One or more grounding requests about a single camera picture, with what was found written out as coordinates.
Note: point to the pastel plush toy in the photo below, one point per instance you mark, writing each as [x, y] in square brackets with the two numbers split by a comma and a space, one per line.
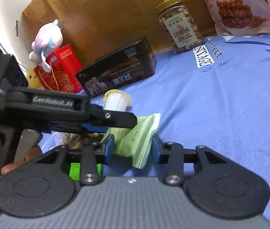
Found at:
[48, 39]

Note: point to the pink twisted snack bag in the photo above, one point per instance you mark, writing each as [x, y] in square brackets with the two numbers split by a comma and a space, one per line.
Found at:
[240, 17]

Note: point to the nut jar gold lid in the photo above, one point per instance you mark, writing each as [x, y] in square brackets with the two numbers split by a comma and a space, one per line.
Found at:
[180, 26]

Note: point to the white jelly cup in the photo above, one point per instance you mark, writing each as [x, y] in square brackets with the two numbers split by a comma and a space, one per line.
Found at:
[116, 100]

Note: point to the yellow plush toy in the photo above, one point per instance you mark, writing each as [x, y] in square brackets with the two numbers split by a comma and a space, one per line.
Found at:
[33, 80]

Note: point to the clear bean snack bag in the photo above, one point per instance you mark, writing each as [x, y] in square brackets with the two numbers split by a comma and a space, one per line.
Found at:
[75, 141]

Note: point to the red gift box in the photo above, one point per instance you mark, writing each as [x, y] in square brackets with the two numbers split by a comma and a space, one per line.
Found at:
[64, 67]

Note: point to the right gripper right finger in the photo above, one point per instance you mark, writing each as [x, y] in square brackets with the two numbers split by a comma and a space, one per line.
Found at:
[174, 156]

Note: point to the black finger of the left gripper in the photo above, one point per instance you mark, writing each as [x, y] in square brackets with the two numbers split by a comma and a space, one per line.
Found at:
[99, 120]

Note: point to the light green snack packet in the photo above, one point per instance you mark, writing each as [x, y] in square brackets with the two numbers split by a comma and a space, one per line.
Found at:
[135, 143]

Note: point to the dark green snack packet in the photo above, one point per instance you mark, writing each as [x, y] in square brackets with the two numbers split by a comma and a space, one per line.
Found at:
[74, 172]

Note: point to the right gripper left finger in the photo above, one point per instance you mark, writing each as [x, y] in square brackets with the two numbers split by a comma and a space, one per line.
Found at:
[53, 167]

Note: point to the black tin box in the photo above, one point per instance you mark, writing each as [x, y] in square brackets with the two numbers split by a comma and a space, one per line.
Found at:
[121, 67]

